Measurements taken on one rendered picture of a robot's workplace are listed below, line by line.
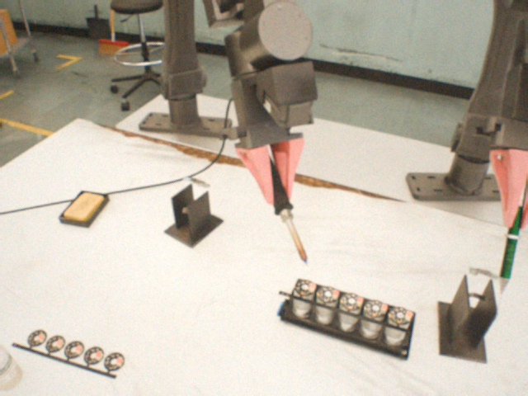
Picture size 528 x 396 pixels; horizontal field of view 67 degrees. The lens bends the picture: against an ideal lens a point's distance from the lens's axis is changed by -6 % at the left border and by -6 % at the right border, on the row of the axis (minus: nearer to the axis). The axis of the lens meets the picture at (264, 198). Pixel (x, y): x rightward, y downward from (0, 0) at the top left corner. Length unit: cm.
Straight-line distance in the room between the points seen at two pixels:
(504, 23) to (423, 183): 29
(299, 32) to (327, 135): 50
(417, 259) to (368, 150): 30
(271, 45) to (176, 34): 40
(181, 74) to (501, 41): 55
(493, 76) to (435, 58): 239
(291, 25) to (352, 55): 277
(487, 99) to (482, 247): 23
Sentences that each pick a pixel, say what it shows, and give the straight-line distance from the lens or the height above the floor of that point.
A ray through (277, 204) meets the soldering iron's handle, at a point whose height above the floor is 88.
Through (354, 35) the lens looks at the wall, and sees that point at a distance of 315.
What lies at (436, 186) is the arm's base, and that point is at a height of 76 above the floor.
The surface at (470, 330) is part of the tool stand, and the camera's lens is 59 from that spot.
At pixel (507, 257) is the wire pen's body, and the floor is 91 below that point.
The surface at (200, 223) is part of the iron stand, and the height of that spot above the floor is 77.
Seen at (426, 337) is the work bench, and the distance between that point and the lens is 57.
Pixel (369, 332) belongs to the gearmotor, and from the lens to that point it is 51.
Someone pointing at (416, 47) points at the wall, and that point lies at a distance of 309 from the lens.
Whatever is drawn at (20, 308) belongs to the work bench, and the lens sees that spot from 65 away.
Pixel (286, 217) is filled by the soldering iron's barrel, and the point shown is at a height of 87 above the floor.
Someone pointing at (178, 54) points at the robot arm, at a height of 93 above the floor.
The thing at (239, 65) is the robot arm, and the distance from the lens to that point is 49.
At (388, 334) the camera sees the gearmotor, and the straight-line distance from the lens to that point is 51.
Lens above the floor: 120
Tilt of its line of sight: 38 degrees down
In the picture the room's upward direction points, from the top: straight up
